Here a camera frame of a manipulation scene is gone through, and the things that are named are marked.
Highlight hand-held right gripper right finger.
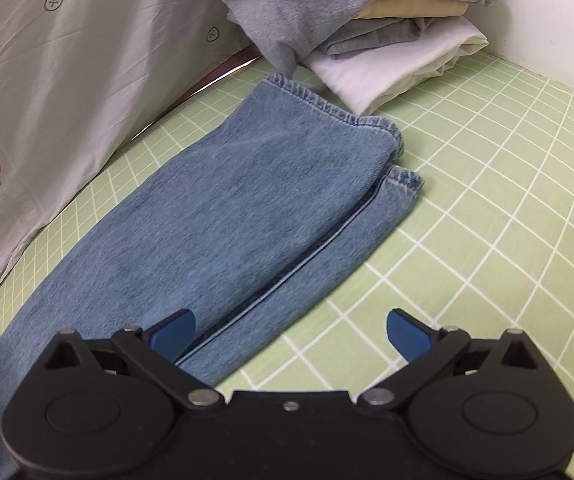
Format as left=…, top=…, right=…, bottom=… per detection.
left=357, top=308, right=542, bottom=408

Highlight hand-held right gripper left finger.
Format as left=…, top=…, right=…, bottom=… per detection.
left=42, top=308, right=225, bottom=408

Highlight blue denim jeans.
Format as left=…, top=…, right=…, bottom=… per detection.
left=0, top=72, right=425, bottom=480

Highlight green grid mat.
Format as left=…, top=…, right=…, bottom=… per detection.
left=0, top=50, right=574, bottom=480

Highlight white folded cloth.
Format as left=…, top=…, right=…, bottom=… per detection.
left=304, top=15, right=490, bottom=116

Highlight grey printed bed sheet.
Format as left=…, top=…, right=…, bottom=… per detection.
left=0, top=0, right=263, bottom=331

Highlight thin grey folded cloth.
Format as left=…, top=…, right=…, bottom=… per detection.
left=317, top=17, right=438, bottom=56

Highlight yellow folded cloth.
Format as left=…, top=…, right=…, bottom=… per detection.
left=357, top=0, right=469, bottom=21

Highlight grey folded sweater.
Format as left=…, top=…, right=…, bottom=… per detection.
left=199, top=0, right=498, bottom=76

